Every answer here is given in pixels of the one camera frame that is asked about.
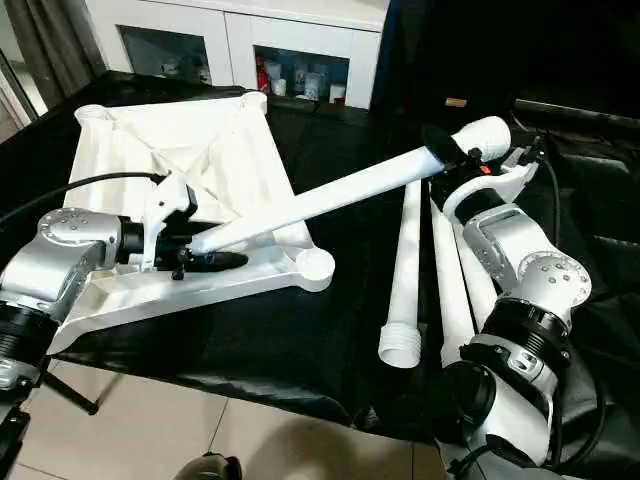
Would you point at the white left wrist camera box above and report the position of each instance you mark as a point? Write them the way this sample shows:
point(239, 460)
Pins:
point(160, 210)

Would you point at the white plastic table leg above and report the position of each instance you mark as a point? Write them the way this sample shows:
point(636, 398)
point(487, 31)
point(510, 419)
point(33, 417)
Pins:
point(405, 280)
point(478, 285)
point(452, 290)
point(330, 195)

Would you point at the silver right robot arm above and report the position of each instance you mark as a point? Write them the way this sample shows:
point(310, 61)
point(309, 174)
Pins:
point(520, 260)

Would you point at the white plastic table top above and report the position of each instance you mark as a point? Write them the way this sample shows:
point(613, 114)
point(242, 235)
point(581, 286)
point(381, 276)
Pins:
point(150, 140)

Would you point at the grey metal frame leg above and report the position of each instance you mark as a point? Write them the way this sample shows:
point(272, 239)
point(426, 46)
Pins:
point(70, 390)

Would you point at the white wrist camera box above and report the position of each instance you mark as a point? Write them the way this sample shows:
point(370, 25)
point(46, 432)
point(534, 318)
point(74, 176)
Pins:
point(500, 188)
point(160, 210)

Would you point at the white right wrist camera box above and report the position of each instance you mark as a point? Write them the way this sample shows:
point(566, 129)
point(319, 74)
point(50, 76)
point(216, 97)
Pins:
point(500, 188)

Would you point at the dark grey curtain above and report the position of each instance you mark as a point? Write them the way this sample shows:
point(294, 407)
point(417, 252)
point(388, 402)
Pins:
point(50, 40)

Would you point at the black work mat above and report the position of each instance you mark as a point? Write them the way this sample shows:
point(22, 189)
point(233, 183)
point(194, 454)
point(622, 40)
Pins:
point(300, 350)

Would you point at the dark metal rod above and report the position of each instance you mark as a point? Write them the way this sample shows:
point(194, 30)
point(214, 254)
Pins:
point(570, 112)

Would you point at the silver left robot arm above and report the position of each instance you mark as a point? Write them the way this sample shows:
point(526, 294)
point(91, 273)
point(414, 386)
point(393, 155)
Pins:
point(60, 260)

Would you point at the red bottle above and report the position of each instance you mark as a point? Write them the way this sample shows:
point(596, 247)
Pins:
point(262, 75)

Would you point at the white glass-door cabinet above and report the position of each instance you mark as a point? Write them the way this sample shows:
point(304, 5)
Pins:
point(230, 25)

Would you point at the small yellow tag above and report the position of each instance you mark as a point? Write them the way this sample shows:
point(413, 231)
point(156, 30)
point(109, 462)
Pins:
point(456, 102)

